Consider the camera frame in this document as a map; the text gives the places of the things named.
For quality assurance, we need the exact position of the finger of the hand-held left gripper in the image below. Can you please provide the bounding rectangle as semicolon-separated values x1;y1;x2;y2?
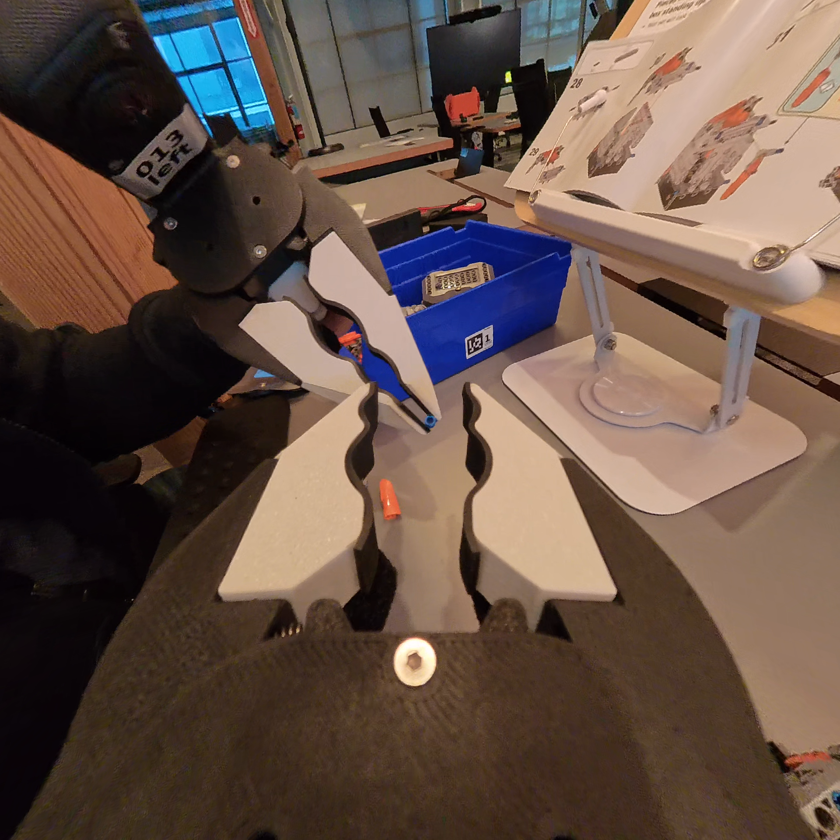
238;299;434;437
268;228;443;422

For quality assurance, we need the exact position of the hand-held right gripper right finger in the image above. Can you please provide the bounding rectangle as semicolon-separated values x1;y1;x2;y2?
459;382;619;629

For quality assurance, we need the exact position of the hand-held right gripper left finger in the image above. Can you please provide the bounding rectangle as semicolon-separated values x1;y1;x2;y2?
217;382;397;626

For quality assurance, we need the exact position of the blue plastic parts bin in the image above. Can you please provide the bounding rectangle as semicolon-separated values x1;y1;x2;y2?
377;220;573;387

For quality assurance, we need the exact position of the grey and orange block model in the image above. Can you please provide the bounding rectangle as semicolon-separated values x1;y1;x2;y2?
768;742;840;840

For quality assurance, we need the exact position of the person's left forearm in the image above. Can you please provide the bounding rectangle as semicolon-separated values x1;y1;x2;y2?
0;289;250;463

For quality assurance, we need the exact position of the black box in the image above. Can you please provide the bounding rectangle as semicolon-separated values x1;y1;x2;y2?
367;209;425;253

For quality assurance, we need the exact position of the large grey battery box piece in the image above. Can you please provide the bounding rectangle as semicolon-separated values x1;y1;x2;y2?
422;262;497;307

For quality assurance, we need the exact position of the wooden background table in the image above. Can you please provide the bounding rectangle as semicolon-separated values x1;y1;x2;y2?
301;128;460;179

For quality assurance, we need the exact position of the white and wooden book stand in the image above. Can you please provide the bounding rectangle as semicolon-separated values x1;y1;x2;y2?
502;0;840;516

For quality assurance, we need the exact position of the black office chair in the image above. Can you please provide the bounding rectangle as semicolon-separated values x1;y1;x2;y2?
511;59;551;157

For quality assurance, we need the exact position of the building instruction booklet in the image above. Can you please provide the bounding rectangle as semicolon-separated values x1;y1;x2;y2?
505;0;840;270

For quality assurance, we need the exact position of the black monitor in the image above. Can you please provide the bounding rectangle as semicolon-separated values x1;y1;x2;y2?
427;8;523;101

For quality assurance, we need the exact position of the red and black cable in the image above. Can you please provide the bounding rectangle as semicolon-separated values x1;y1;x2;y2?
420;199;490;221

